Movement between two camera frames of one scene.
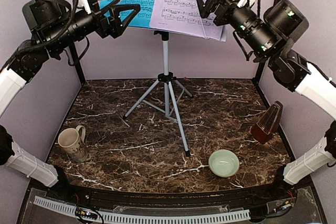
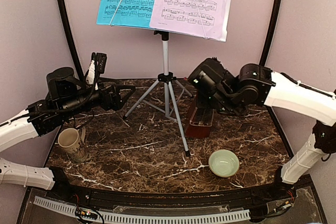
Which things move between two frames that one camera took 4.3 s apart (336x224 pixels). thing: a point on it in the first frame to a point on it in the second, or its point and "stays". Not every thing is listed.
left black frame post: (72, 43) stays
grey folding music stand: (223, 33) to (170, 81)
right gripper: (204, 9) to (201, 97)
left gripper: (114, 25) to (115, 103)
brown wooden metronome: (263, 131) to (200, 122)
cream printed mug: (71, 141) stays
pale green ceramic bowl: (223, 162) stays
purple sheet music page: (176, 7) stays
